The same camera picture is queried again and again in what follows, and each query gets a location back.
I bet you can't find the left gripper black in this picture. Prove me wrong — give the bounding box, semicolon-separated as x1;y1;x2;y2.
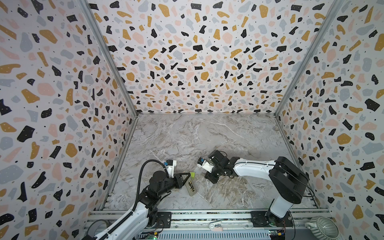
156;172;189;198

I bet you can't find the white remote control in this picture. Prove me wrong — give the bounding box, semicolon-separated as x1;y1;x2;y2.
185;179;197;197

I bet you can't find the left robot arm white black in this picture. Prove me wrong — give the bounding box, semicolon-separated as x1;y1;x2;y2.
83;171;191;240

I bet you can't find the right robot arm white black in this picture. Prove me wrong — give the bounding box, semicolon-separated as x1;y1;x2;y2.
197;150;309;225

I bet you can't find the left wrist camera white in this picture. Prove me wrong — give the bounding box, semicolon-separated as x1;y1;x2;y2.
164;160;177;179

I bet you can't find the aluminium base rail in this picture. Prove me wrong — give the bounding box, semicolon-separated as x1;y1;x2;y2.
86;208;337;240

